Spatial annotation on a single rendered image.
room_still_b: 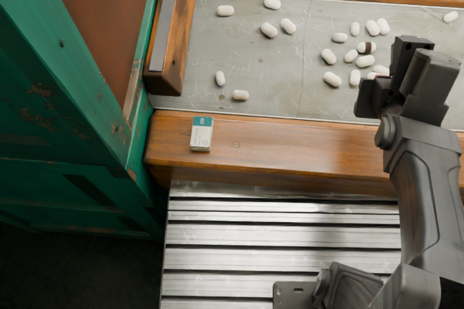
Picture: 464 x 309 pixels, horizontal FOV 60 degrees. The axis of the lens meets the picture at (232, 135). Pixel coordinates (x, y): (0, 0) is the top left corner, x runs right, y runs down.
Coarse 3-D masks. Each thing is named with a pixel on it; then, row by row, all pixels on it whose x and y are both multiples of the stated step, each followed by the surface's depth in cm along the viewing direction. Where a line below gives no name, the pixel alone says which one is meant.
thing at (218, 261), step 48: (192, 192) 78; (240, 192) 78; (288, 192) 78; (336, 192) 78; (192, 240) 75; (240, 240) 75; (288, 240) 75; (336, 240) 75; (384, 240) 75; (192, 288) 71; (240, 288) 71
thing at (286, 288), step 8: (280, 288) 70; (288, 288) 70; (296, 288) 71; (304, 288) 70; (312, 288) 70; (280, 296) 70; (288, 296) 70; (296, 296) 70; (304, 296) 70; (312, 296) 70; (280, 304) 69; (288, 304) 69; (296, 304) 69; (304, 304) 69; (312, 304) 69
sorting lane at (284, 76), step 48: (240, 0) 89; (288, 0) 89; (336, 0) 88; (192, 48) 83; (240, 48) 83; (288, 48) 83; (336, 48) 83; (384, 48) 83; (192, 96) 79; (288, 96) 79; (336, 96) 79
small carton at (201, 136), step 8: (200, 120) 72; (208, 120) 72; (192, 128) 71; (200, 128) 71; (208, 128) 71; (192, 136) 71; (200, 136) 71; (208, 136) 71; (192, 144) 70; (200, 144) 70; (208, 144) 70
